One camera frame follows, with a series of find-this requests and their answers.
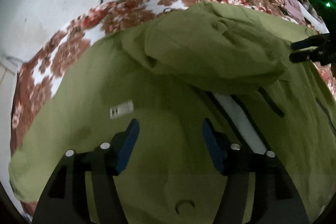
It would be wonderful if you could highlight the olive green large garment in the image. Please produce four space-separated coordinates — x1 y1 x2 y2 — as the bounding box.
9 2 335 223

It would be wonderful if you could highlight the floral brown red blanket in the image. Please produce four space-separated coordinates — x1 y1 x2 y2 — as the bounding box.
10 0 336 217

